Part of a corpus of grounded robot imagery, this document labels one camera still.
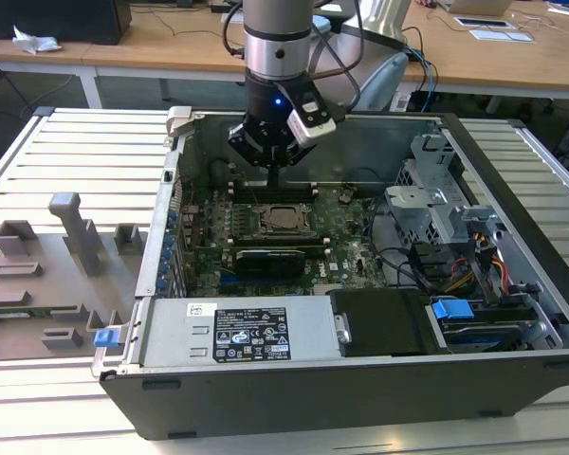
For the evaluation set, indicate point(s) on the white flat device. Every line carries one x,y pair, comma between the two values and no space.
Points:
483,22

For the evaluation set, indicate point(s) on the black box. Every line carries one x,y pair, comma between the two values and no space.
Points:
52,19

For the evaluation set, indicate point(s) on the green black graphics card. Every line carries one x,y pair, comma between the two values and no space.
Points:
270,263

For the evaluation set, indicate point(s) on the hard disk in blue carrier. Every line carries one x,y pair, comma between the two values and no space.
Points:
450,310

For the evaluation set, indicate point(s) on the crumpled white paper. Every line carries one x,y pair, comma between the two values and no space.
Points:
35,43

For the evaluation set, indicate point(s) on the silver green CPU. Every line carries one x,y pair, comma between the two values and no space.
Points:
287,220

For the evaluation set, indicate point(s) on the silver chipset heatsink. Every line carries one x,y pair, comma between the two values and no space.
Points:
323,291

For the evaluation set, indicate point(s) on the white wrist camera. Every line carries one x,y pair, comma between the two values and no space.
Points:
313,128

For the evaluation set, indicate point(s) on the wooden desk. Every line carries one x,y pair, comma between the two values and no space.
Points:
170,52

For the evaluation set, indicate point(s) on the black RAM slot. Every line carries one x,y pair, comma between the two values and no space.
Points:
294,197
294,201
294,189
294,193

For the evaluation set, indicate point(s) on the white paper sheet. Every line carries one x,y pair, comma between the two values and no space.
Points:
502,36

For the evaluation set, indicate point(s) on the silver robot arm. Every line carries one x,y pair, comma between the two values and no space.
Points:
275,28

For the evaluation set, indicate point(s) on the grey parts rack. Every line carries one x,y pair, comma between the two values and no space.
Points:
52,265

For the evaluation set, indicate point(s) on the green motherboard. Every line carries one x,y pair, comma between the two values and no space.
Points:
346,246

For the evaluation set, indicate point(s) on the green RAM stick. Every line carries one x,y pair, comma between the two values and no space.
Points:
9,313

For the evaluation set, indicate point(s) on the black PC case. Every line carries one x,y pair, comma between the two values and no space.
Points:
313,393

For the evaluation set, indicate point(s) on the blue expansion slot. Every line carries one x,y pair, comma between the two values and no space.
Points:
246,285

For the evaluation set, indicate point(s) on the silver power supply unit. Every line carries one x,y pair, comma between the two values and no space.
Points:
170,332

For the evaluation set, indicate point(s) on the silver metal drive cage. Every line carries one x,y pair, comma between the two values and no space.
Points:
408,208

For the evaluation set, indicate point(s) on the black plastic cover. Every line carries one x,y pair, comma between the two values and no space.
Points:
384,322

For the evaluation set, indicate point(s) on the blue plastic latch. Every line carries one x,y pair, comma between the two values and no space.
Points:
105,339

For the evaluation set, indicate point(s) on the round coin battery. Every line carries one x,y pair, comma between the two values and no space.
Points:
345,196

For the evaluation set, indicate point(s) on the CPU socket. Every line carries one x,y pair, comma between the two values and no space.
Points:
261,234

